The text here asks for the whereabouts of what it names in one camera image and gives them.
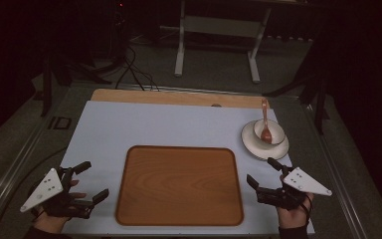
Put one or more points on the person's right hand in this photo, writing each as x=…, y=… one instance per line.
x=293, y=219

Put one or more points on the white table mat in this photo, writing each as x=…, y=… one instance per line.
x=146, y=126

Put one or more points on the white plate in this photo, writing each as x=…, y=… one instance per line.
x=262, y=152

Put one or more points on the brown wooden spoon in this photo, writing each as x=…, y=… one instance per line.
x=266, y=134

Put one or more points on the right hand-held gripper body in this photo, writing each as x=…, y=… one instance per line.
x=303, y=182

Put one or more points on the white bowl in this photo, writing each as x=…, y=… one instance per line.
x=277, y=131

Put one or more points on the wooden tray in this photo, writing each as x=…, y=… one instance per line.
x=179, y=186

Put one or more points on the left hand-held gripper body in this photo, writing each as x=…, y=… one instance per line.
x=44, y=191

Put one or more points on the black rectangular floor frame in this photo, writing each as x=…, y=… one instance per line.
x=51, y=123

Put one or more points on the person's left hand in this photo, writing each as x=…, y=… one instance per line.
x=51, y=224

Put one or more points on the white metal stand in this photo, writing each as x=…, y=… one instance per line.
x=179, y=49

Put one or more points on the black metal stand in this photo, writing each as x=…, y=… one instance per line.
x=320, y=106
x=47, y=89

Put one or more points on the metal floor rail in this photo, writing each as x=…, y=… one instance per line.
x=10, y=177
x=340, y=172

